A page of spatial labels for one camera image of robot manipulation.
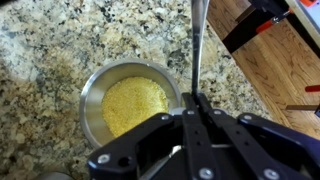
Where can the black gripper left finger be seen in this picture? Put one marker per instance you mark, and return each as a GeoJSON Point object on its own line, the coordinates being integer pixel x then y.
{"type": "Point", "coordinates": [193, 133]}

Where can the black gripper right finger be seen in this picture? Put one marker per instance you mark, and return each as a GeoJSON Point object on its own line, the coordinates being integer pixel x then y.
{"type": "Point", "coordinates": [240, 143]}

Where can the metal spoon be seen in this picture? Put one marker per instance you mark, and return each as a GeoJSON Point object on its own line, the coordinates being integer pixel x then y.
{"type": "Point", "coordinates": [199, 20]}

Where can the yellow sugar pile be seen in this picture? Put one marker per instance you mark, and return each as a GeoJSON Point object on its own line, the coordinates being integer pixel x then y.
{"type": "Point", "coordinates": [133, 103]}

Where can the red black tool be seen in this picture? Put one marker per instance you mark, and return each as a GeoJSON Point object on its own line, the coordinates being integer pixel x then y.
{"type": "Point", "coordinates": [246, 30]}

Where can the white perforated robot table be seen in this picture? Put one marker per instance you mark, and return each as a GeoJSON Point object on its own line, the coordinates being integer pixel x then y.
{"type": "Point", "coordinates": [310, 20]}

